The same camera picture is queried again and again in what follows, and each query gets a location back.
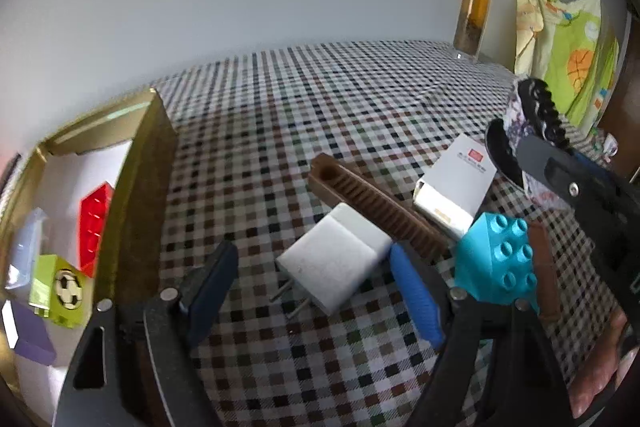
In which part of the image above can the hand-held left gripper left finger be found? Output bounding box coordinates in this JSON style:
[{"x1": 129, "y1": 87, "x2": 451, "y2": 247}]
[{"x1": 52, "y1": 239, "x2": 240, "y2": 427}]

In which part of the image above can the white box with red label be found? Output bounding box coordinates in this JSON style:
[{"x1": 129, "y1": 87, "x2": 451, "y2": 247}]
[{"x1": 413, "y1": 134, "x2": 498, "y2": 242}]

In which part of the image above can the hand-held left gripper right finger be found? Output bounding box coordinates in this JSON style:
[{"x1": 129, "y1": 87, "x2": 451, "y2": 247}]
[{"x1": 389, "y1": 243, "x2": 576, "y2": 427}]

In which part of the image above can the purple block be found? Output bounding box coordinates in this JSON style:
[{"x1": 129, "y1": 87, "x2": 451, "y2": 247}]
[{"x1": 2, "y1": 299, "x2": 57, "y2": 367}]

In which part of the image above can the clear plastic box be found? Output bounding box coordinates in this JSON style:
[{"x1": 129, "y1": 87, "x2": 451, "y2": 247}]
[{"x1": 5, "y1": 207, "x2": 48, "y2": 290}]

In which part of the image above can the black hair clip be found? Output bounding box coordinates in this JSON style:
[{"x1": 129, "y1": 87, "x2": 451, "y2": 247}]
[{"x1": 484, "y1": 77, "x2": 573, "y2": 210}]

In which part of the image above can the red building brick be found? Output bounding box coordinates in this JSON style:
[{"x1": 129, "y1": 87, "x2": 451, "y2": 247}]
[{"x1": 79, "y1": 182, "x2": 116, "y2": 279}]

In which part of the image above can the glass tea bottle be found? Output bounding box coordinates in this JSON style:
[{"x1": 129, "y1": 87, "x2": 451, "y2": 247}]
[{"x1": 452, "y1": 0, "x2": 498, "y2": 62}]

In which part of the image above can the green brick with football print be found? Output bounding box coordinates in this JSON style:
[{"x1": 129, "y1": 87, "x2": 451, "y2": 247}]
[{"x1": 29, "y1": 254, "x2": 96, "y2": 330}]

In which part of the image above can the person's right hand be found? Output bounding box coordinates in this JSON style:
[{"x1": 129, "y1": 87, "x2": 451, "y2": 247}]
[{"x1": 569, "y1": 307, "x2": 640, "y2": 419}]

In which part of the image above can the green printed cloth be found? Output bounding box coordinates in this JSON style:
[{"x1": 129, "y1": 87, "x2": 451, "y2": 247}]
[{"x1": 514, "y1": 0, "x2": 621, "y2": 128}]

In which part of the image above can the gold metal tin box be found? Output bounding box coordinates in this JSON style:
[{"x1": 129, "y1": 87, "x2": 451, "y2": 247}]
[{"x1": 0, "y1": 87, "x2": 178, "y2": 427}]

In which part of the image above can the white plug charger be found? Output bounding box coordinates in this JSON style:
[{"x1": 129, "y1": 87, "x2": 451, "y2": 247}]
[{"x1": 270, "y1": 203, "x2": 393, "y2": 320}]

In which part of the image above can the teal building brick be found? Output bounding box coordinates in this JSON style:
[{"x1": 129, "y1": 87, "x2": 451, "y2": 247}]
[{"x1": 454, "y1": 213, "x2": 541, "y2": 308}]

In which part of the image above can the dark wooden furniture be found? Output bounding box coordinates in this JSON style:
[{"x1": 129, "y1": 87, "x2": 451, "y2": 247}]
[{"x1": 597, "y1": 14, "x2": 640, "y2": 180}]

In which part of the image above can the black remote control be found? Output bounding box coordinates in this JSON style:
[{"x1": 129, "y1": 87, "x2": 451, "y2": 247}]
[{"x1": 0, "y1": 152, "x2": 23, "y2": 192}]

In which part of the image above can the checkered tablecloth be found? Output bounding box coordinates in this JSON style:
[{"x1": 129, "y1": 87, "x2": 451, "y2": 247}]
[{"x1": 145, "y1": 39, "x2": 626, "y2": 427}]

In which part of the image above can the brown rectangular block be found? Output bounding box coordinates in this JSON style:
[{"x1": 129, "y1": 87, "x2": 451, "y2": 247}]
[{"x1": 527, "y1": 221, "x2": 562, "y2": 322}]

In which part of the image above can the brown wooden comb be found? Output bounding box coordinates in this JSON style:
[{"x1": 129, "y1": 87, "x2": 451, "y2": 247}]
[{"x1": 306, "y1": 153, "x2": 451, "y2": 262}]

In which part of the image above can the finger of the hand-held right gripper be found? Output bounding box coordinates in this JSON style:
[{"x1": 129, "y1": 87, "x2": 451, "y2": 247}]
[{"x1": 515, "y1": 134, "x2": 640, "y2": 228}]

